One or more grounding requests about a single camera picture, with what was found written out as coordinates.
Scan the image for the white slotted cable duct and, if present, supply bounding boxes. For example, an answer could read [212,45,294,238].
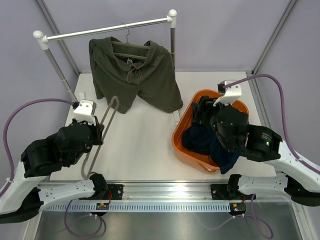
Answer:
[46,201,231,213]

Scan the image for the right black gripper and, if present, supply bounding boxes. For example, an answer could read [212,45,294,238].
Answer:
[190,95,232,150]

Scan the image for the white clothes rack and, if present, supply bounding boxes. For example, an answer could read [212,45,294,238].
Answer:
[32,9,181,125]

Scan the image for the grey hanger under olive shorts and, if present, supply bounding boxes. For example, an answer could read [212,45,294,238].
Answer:
[111,22,150,60]

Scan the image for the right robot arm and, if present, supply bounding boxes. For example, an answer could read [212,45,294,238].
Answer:
[183,95,320,207]

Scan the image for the olive green shorts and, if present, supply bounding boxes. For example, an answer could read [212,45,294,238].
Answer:
[88,36,183,114]

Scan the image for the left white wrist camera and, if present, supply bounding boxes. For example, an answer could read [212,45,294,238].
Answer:
[73,99,97,125]

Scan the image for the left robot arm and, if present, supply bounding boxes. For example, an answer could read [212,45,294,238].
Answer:
[0,119,108,224]

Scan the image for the navy blue shorts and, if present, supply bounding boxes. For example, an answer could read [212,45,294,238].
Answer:
[181,124,241,175]

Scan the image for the aluminium mounting rail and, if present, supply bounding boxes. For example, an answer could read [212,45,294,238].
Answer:
[37,181,305,203]

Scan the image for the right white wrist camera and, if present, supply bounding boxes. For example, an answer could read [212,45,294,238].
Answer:
[213,80,242,106]

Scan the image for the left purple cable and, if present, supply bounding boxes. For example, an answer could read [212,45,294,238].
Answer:
[0,98,107,237]

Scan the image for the grey hanger with metal hook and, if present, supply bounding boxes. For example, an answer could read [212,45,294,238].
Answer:
[80,95,120,180]

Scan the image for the orange plastic basket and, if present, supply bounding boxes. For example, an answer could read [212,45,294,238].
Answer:
[171,89,250,175]

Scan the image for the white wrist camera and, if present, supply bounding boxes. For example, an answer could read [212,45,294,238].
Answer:
[213,80,242,106]
[73,99,97,125]

